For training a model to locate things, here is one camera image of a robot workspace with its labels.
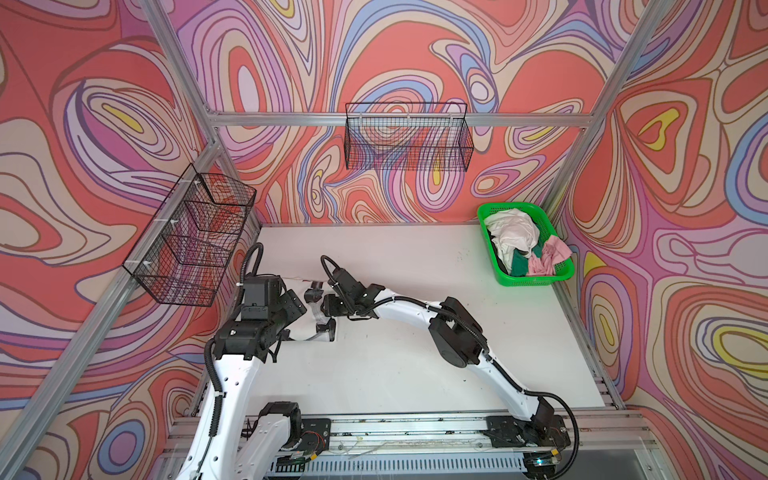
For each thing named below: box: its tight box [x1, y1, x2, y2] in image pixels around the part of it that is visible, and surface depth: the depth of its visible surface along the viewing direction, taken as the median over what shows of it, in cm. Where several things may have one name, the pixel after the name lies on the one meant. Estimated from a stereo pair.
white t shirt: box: [287, 300, 329, 341], surface depth 91 cm
